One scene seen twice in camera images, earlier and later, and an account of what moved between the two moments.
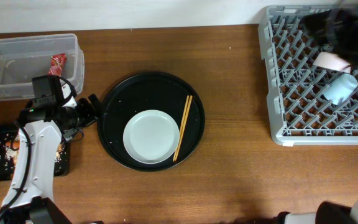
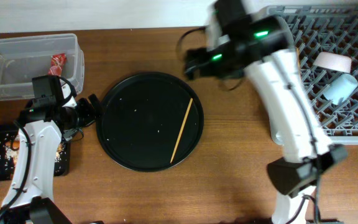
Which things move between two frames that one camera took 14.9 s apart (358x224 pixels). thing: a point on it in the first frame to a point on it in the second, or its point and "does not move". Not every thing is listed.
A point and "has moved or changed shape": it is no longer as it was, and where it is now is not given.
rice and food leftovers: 8,149 does not move
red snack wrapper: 58,62 does not move
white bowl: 332,61 does not move
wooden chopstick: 181,127 has moved or changed shape
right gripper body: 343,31 to 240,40
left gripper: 84,104 does not move
